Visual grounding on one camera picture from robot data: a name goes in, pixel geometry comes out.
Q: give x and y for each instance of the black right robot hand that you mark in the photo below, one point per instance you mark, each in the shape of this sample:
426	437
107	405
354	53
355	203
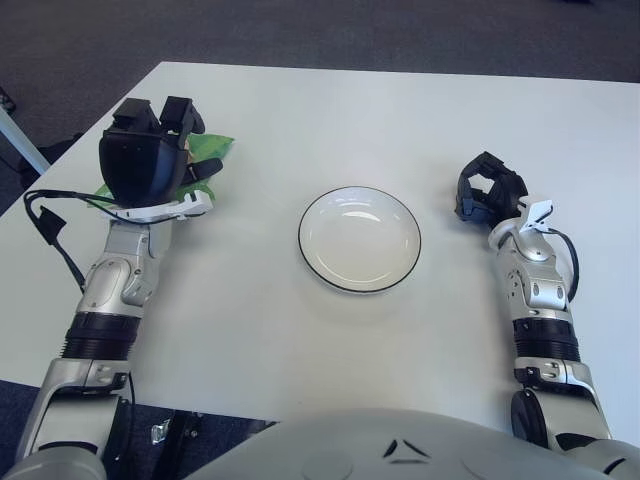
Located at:
505	195

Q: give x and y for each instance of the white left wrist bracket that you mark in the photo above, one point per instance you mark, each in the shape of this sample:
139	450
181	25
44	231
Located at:
200	200

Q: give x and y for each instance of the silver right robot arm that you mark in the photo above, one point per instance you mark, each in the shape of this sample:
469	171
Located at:
540	290

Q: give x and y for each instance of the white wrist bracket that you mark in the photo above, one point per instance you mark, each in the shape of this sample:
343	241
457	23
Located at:
540	210
200	200

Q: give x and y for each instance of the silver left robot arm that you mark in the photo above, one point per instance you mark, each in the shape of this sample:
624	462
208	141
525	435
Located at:
110	280

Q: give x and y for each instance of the green snack chip bag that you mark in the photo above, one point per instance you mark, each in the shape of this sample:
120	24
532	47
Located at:
215	145

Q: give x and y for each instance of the grey robot torso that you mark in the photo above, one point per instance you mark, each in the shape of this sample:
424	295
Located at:
325	445

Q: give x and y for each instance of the small silver metal clip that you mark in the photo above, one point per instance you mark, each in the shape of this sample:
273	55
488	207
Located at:
160	433

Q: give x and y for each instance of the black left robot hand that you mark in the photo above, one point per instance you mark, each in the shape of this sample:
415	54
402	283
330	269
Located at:
135	165

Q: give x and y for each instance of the black metal frame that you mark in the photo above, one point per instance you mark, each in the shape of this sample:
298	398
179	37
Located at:
185	430

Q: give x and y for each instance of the white table leg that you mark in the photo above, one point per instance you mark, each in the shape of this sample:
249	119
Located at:
20	140

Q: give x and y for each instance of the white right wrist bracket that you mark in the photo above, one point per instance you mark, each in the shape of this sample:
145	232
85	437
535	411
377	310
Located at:
540	210

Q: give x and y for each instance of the black chair caster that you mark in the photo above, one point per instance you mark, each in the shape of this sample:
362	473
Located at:
6	100

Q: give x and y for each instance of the white plate with black rim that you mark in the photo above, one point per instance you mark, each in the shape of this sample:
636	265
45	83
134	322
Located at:
360	240

